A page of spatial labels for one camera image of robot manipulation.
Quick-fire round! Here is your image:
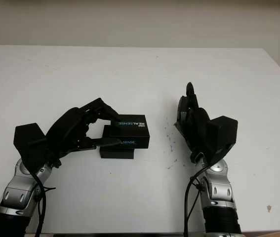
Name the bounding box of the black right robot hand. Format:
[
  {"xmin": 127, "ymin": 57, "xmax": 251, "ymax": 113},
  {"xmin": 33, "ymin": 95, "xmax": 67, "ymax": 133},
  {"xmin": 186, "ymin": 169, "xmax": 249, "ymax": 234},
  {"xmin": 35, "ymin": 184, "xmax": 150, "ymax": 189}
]
[{"xmin": 173, "ymin": 82, "xmax": 214, "ymax": 163}]

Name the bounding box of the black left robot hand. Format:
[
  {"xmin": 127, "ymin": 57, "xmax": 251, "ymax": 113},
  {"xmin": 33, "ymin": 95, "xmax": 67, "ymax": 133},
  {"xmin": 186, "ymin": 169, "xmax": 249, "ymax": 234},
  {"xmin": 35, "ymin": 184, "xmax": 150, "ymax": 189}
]
[{"xmin": 44, "ymin": 97, "xmax": 122, "ymax": 169}]

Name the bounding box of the black RealSense box lid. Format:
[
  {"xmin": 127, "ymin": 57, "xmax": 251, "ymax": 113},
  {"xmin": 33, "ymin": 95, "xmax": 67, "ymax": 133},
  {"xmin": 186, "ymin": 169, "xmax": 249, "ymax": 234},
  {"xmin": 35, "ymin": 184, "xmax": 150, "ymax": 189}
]
[{"xmin": 104, "ymin": 114, "xmax": 150, "ymax": 150}]

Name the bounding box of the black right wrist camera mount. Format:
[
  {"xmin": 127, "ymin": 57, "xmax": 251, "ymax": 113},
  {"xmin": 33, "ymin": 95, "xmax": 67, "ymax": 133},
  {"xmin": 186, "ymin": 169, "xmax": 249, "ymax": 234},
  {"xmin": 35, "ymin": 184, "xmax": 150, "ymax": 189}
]
[{"xmin": 210, "ymin": 116, "xmax": 239, "ymax": 165}]

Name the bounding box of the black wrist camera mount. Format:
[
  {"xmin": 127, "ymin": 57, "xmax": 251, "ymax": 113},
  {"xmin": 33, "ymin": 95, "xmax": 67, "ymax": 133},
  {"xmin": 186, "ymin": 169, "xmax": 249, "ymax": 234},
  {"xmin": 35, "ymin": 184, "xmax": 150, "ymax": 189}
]
[
  {"xmin": 210, "ymin": 116, "xmax": 239, "ymax": 165},
  {"xmin": 13, "ymin": 122, "xmax": 48, "ymax": 173}
]

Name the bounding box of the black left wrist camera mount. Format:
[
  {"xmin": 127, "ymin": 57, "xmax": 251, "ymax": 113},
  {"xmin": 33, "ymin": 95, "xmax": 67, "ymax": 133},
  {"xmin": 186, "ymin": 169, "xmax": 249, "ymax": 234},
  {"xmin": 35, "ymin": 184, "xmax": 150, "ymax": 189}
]
[{"xmin": 13, "ymin": 122, "xmax": 48, "ymax": 173}]

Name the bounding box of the black camera box base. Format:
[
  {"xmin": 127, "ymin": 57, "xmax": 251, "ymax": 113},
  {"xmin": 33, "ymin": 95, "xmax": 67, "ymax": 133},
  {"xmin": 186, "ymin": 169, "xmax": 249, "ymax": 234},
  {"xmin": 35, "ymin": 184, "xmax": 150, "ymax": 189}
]
[{"xmin": 99, "ymin": 146, "xmax": 135, "ymax": 159}]

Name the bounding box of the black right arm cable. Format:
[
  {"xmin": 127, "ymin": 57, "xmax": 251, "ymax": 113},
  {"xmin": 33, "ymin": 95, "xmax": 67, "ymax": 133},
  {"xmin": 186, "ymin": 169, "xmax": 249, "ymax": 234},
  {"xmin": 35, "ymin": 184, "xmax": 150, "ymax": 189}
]
[{"xmin": 183, "ymin": 165, "xmax": 206, "ymax": 237}]

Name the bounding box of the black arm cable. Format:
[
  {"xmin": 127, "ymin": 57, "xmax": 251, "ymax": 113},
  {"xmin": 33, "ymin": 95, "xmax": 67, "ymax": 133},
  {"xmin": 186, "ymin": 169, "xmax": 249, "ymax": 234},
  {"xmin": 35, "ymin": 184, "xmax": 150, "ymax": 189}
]
[
  {"xmin": 183, "ymin": 165, "xmax": 206, "ymax": 237},
  {"xmin": 30, "ymin": 170, "xmax": 56, "ymax": 237}
]

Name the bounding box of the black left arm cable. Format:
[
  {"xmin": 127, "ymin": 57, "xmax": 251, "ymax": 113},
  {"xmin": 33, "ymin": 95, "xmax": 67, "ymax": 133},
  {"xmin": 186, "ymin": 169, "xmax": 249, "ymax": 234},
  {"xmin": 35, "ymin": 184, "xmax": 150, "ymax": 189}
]
[{"xmin": 30, "ymin": 170, "xmax": 56, "ymax": 237}]

